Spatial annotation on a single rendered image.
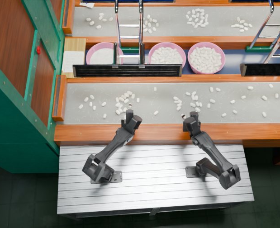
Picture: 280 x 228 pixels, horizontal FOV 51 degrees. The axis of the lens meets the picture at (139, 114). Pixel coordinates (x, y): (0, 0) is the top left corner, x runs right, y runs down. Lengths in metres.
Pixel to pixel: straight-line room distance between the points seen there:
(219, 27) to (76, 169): 1.47
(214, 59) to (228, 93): 0.28
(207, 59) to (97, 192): 1.19
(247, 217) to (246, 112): 0.97
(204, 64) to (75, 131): 1.02
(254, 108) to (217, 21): 0.75
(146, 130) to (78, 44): 0.81
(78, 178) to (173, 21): 1.35
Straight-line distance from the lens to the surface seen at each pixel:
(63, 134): 1.92
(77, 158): 1.95
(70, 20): 2.24
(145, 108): 1.95
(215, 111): 2.02
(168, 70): 1.69
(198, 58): 2.19
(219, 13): 2.49
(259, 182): 2.77
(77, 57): 2.14
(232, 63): 2.31
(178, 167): 1.92
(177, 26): 2.34
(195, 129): 1.61
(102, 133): 1.87
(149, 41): 2.20
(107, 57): 2.17
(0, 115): 1.50
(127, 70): 1.68
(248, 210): 2.69
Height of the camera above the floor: 2.52
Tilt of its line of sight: 67 degrees down
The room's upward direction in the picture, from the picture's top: 2 degrees clockwise
